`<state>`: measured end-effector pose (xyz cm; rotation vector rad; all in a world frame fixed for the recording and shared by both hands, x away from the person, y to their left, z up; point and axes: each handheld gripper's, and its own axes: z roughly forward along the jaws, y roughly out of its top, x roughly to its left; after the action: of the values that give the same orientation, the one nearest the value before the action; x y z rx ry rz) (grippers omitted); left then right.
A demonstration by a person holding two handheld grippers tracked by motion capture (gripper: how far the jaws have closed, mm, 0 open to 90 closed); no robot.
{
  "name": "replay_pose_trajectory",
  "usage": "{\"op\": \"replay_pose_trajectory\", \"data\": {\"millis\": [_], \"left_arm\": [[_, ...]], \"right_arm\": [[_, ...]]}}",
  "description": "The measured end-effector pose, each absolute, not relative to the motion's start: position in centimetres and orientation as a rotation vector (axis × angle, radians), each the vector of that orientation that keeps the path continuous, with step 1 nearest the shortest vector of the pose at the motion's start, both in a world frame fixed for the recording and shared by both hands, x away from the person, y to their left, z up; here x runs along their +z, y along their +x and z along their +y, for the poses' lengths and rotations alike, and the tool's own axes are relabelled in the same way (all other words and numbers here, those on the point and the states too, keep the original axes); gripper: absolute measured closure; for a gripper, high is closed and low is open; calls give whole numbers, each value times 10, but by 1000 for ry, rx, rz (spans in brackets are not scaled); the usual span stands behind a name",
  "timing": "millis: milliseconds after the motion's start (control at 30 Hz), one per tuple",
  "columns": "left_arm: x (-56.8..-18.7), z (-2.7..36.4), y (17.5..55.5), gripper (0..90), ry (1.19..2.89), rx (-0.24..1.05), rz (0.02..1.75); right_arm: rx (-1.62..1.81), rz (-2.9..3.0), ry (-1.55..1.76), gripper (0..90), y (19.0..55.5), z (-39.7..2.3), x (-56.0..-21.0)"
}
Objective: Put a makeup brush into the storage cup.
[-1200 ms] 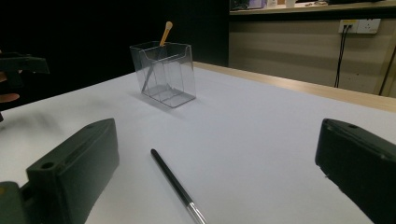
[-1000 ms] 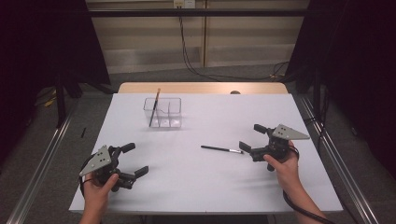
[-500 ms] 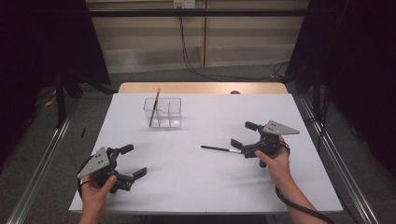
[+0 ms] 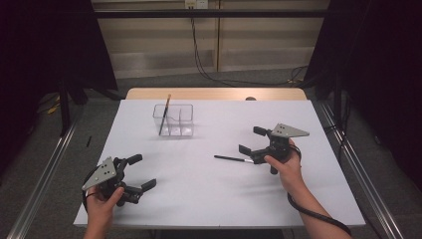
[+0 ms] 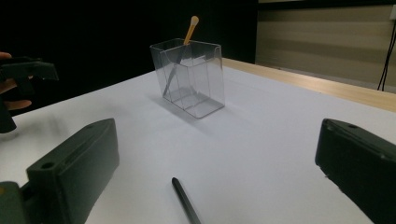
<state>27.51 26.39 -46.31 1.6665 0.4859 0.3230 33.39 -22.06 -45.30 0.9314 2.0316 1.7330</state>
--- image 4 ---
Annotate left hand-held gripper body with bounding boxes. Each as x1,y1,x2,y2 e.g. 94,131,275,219
82,156,141,207

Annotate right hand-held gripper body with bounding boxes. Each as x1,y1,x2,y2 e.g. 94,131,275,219
252,122,311,175

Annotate black brush with silver ferrule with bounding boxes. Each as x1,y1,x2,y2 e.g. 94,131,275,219
213,154,255,164

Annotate clear plastic organizer box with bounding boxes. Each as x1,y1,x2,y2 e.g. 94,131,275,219
152,104,195,138

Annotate black pencil with orange end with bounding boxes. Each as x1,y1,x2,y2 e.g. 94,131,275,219
158,94,172,136

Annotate person's left hand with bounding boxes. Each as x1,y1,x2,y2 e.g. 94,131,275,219
85,186,125,230

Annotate person's right hand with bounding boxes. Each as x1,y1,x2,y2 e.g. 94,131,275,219
263,138,308,197

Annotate white table mat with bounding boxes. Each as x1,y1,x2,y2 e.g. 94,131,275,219
73,99,366,230

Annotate black metal stand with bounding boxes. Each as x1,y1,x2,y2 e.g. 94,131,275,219
58,74,73,137
332,71,344,125

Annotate wooden table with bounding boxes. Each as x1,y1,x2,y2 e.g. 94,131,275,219
124,87,309,102

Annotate black curtain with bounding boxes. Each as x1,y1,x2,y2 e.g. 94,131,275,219
303,0,422,192
0,0,118,173

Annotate black horizontal bar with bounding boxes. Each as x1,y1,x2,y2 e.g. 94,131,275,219
94,9,327,19

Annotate left hand-held gripper cable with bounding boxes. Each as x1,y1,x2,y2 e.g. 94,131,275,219
81,167,101,213

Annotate hand-held gripper cable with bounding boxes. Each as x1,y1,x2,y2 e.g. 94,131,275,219
286,142,352,237
81,167,101,213

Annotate aluminium floor rail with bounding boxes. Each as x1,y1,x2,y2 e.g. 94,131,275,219
316,99,406,239
6,109,84,239

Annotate yellow floor cable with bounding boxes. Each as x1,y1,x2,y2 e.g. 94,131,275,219
46,96,63,116

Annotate right hand-held gripper cable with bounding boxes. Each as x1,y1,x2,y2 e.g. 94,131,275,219
286,142,352,237

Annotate black wall cable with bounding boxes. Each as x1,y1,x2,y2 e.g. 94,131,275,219
189,6,310,88

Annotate white wall socket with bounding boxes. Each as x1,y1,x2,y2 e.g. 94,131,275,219
184,0,209,10

